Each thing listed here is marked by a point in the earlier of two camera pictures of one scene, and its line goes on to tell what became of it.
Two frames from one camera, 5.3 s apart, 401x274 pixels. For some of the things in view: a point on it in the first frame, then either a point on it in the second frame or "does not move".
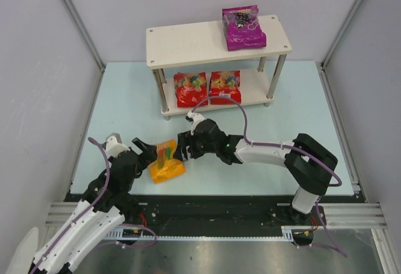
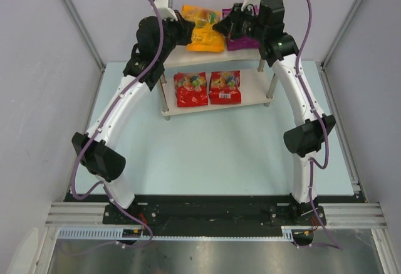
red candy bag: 225,83 does not move
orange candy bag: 166,167 → 205,37
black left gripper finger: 149,152 → 186,28
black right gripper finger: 183,140 → 235,24
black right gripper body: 189,144 → 234,22
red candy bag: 191,89 does not move
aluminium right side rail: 388,260 does not move
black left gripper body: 135,157 → 182,27
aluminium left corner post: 76,18 does not move
